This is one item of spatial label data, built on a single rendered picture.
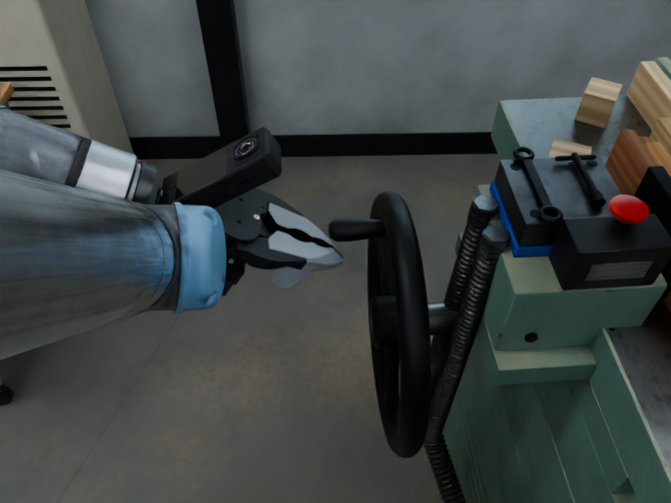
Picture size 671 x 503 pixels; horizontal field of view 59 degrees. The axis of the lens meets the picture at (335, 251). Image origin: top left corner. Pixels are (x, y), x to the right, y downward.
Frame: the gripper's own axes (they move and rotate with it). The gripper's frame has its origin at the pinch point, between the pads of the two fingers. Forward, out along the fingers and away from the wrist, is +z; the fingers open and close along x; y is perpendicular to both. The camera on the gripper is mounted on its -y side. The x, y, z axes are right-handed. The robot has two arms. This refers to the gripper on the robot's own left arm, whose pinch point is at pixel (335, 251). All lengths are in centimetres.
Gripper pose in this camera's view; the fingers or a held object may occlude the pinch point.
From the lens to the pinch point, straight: 58.9
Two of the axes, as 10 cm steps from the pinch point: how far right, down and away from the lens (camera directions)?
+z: 8.6, 3.0, 4.2
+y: -5.1, 6.1, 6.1
